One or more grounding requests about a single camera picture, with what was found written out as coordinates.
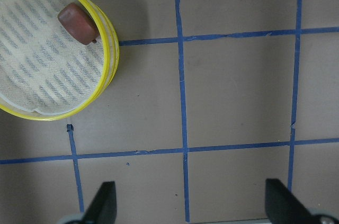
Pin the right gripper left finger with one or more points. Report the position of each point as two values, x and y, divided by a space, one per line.
103 208

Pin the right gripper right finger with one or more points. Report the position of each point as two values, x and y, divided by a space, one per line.
281 206

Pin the brown bun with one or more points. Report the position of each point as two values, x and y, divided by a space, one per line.
78 24

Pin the yellow steamer basket centre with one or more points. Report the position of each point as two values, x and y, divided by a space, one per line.
46 74

